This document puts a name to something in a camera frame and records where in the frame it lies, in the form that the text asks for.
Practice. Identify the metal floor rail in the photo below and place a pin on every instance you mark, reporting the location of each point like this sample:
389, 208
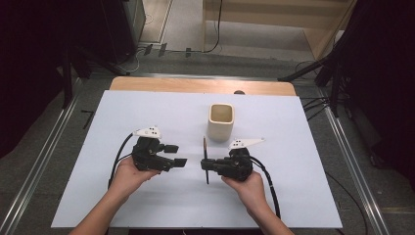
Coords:
351, 163
202, 76
44, 153

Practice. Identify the small black floor bracket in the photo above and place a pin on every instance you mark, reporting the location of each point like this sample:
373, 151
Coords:
188, 52
148, 49
162, 49

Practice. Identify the light wooden shelf unit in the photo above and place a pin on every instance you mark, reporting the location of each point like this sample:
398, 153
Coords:
326, 40

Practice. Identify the person's right hand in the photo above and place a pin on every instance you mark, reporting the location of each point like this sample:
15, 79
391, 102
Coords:
249, 191

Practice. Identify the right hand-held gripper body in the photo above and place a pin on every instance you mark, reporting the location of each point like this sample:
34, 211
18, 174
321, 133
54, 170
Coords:
236, 164

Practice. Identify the beige square pen holder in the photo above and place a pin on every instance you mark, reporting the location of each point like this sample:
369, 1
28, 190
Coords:
221, 129

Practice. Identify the black metal stand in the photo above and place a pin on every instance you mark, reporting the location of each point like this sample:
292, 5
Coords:
334, 94
67, 84

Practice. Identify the dark round table grommet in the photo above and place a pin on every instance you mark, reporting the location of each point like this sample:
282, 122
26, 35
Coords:
239, 92

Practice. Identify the person's left hand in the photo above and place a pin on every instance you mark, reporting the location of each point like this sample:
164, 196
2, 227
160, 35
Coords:
130, 178

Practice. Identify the dark cabinet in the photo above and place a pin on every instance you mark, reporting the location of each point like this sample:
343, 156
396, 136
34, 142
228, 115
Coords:
120, 29

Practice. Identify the white board sheet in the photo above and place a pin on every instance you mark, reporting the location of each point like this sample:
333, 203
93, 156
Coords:
182, 205

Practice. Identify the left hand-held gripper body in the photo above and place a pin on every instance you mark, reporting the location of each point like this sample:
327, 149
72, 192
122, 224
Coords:
148, 156

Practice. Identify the dark curtain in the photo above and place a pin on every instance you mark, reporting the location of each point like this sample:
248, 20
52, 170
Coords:
388, 81
29, 65

